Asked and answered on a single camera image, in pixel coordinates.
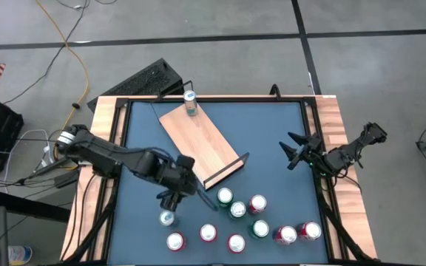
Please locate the wooden shelf with black ends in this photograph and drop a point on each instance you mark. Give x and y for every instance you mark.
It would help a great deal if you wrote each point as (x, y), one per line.
(205, 147)

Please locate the white labelled bottle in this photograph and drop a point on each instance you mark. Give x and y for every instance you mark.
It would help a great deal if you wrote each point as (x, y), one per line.
(20, 255)

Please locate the black mesh computer tower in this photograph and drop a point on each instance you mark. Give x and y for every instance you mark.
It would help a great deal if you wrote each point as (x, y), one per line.
(142, 81)

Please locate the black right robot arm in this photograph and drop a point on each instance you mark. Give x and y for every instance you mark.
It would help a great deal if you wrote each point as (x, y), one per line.
(346, 153)

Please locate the red Coca-Cola can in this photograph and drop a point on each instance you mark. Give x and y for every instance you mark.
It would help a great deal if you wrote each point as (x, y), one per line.
(310, 230)
(258, 203)
(286, 234)

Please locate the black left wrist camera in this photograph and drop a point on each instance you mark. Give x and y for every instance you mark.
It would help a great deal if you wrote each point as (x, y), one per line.
(186, 162)

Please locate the black beam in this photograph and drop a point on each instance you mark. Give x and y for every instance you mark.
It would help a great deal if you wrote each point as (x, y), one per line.
(24, 205)

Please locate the black crate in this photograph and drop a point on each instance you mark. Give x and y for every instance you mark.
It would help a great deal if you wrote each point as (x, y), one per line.
(2, 129)

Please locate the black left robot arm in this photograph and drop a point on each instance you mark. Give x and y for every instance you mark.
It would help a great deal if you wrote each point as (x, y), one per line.
(105, 151)

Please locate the black clamp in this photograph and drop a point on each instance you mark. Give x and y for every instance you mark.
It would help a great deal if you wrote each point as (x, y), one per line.
(275, 91)

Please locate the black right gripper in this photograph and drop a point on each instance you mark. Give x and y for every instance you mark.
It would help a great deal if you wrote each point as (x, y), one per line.
(311, 149)

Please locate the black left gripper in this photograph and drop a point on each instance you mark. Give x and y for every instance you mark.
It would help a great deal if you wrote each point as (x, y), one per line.
(183, 184)

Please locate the black power brick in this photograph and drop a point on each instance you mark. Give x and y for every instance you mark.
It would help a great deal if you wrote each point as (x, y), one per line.
(67, 180)

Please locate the blue silver Red Bull can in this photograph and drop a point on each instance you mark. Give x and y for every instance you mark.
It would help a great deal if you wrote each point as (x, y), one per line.
(190, 105)
(167, 218)

